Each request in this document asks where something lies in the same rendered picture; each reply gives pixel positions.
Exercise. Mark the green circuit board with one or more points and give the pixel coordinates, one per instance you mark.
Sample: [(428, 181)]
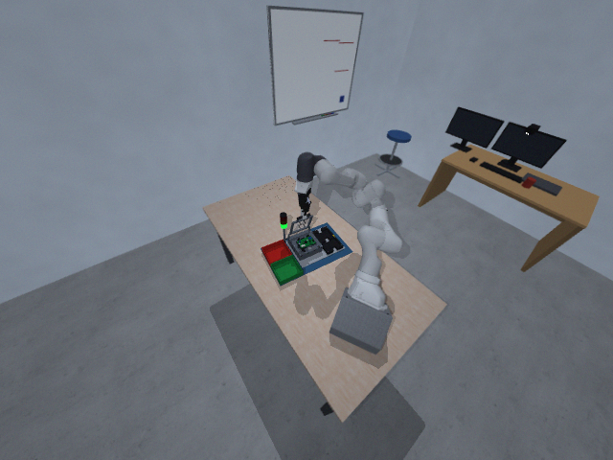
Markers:
[(306, 242)]

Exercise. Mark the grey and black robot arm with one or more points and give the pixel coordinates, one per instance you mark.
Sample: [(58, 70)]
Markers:
[(364, 287)]

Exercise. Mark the red bin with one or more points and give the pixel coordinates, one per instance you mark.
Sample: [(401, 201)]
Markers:
[(275, 251)]

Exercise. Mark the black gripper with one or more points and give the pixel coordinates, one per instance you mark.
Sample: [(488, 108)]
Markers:
[(304, 203)]

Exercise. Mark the green open bin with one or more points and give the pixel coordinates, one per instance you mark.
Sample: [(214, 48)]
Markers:
[(286, 269)]

